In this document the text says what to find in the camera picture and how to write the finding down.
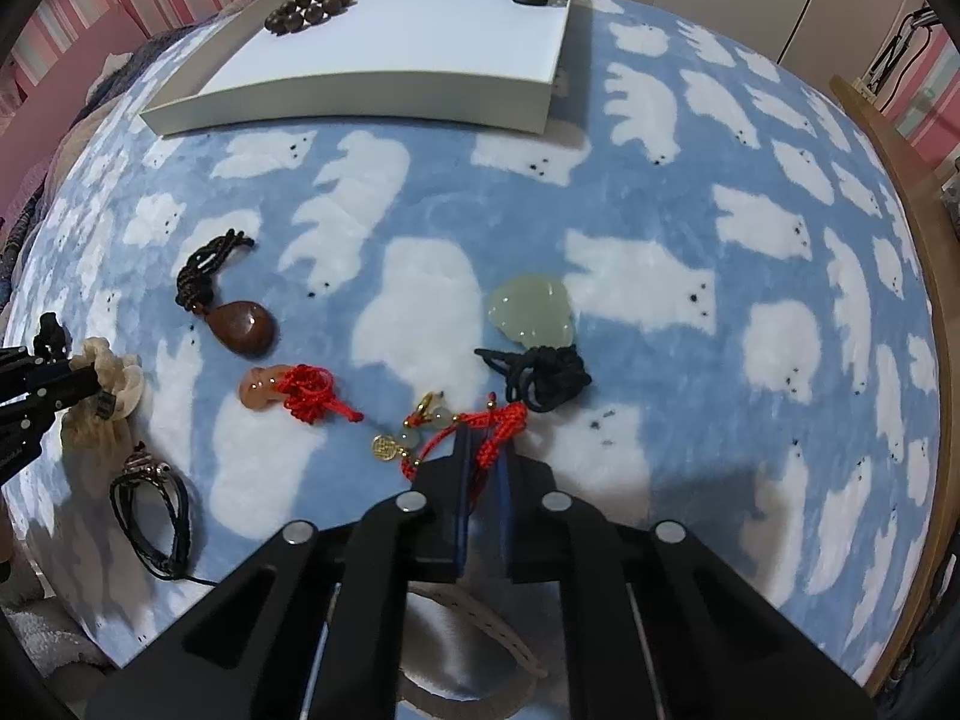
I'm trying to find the wooden bed footboard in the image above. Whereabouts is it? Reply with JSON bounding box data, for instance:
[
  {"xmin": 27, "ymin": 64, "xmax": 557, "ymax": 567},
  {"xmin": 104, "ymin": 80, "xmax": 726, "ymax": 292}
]
[{"xmin": 829, "ymin": 75, "xmax": 960, "ymax": 698}]

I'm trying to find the cream scrunchie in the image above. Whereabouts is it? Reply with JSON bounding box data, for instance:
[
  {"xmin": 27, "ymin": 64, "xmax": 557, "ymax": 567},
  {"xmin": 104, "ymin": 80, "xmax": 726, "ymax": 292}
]
[{"xmin": 60, "ymin": 337, "xmax": 145, "ymax": 458}]

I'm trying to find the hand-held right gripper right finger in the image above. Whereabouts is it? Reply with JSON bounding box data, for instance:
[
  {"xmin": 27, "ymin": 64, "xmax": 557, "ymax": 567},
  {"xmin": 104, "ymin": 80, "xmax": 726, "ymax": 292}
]
[{"xmin": 499, "ymin": 444, "xmax": 878, "ymax": 720}]

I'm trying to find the pale jade pendant black cord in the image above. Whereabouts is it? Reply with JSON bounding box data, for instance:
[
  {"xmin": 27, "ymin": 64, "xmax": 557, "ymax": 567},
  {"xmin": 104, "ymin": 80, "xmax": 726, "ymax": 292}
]
[{"xmin": 475, "ymin": 274, "xmax": 593, "ymax": 413}]

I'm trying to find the red cord bracelet with beads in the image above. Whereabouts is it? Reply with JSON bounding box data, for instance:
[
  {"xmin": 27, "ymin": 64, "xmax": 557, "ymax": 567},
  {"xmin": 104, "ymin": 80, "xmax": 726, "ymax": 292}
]
[{"xmin": 373, "ymin": 390, "xmax": 530, "ymax": 503}]

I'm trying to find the white shallow tray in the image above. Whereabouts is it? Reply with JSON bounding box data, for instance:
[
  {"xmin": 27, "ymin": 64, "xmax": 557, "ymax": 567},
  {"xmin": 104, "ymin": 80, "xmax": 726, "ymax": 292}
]
[{"xmin": 139, "ymin": 0, "xmax": 577, "ymax": 137}]

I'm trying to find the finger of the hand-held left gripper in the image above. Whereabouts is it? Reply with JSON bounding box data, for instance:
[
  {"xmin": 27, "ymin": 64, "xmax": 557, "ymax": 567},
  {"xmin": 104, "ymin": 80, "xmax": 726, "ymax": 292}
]
[
  {"xmin": 0, "ymin": 403, "xmax": 53, "ymax": 481},
  {"xmin": 0, "ymin": 313, "xmax": 102, "ymax": 413}
]

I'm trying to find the brown pendant with black cord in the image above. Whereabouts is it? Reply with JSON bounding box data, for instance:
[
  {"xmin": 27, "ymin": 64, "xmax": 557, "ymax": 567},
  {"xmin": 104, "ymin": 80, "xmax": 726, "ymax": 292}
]
[{"xmin": 175, "ymin": 234, "xmax": 277, "ymax": 350}]

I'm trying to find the black braided leather bracelet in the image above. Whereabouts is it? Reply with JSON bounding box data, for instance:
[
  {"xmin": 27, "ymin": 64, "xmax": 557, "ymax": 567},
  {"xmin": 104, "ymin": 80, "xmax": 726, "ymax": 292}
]
[{"xmin": 110, "ymin": 444, "xmax": 218, "ymax": 587}]

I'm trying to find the white fluffy cloth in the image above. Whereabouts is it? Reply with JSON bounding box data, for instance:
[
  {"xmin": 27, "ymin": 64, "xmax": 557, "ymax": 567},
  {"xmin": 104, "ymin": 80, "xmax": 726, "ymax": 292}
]
[{"xmin": 0, "ymin": 598, "xmax": 85, "ymax": 685}]

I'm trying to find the orange pendant with red cord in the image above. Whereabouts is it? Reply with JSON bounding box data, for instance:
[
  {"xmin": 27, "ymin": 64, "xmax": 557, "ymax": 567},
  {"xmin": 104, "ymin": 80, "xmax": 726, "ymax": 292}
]
[{"xmin": 238, "ymin": 364, "xmax": 365, "ymax": 425}]

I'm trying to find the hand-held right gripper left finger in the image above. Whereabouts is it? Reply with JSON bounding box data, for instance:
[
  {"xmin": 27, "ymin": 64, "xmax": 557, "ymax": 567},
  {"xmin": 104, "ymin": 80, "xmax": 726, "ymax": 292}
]
[{"xmin": 82, "ymin": 426, "xmax": 475, "ymax": 720}]

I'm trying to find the brown wooden bead bracelet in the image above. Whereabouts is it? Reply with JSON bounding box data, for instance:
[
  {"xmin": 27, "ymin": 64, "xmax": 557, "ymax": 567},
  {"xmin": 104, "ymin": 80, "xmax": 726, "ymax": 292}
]
[{"xmin": 264, "ymin": 0, "xmax": 353, "ymax": 32}]

